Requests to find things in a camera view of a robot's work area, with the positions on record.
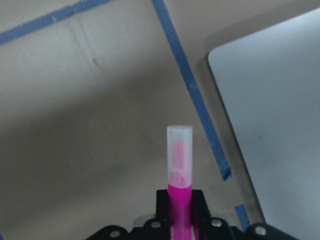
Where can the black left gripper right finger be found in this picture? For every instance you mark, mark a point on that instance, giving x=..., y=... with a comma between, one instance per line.
x=208, y=227

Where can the silver closed laptop notebook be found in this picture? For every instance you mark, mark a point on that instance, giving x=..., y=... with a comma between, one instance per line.
x=269, y=82

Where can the pink highlighter pen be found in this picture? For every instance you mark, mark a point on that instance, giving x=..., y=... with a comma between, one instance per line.
x=180, y=180

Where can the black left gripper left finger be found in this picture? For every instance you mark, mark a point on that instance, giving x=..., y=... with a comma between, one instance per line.
x=154, y=228

